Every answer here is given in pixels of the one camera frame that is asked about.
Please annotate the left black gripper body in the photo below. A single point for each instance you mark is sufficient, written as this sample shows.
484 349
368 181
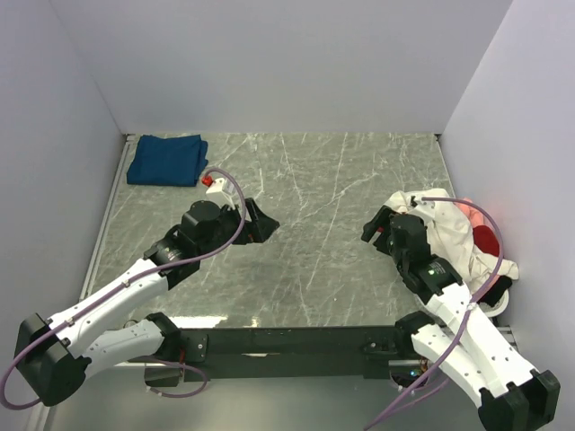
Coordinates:
230 223

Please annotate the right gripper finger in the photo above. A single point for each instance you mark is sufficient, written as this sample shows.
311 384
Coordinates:
370 229
382 216

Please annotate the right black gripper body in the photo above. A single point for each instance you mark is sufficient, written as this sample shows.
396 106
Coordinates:
394 252

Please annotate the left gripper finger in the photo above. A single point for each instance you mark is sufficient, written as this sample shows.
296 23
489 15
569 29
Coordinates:
260 230
255 214

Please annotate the white t shirt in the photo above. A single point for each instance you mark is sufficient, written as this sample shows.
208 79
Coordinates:
449 234

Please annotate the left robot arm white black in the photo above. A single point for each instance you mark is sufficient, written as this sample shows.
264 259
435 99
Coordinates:
56 355

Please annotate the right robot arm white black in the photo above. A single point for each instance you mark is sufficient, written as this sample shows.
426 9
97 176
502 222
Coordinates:
455 335

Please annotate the folded blue t shirt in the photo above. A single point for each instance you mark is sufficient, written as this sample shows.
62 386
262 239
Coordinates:
168 162

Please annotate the pink t shirt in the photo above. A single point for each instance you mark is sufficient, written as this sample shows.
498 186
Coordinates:
475 216

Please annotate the red t shirt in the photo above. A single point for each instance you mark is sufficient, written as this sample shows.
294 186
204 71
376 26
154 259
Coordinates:
485 240

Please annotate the black t shirt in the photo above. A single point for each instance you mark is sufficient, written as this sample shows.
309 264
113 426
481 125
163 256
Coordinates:
499 287

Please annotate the black base crossbar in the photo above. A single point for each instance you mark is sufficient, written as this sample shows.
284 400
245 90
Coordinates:
235 353

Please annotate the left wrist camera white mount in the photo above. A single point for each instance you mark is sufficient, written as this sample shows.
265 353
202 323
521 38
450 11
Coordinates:
219 191

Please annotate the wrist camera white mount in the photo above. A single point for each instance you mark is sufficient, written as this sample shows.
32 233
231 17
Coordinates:
420 199
219 191

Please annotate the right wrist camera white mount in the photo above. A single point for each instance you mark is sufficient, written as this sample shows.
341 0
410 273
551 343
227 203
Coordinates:
420 199

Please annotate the aluminium frame rail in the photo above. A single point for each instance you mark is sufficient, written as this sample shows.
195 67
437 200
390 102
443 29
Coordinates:
97 250

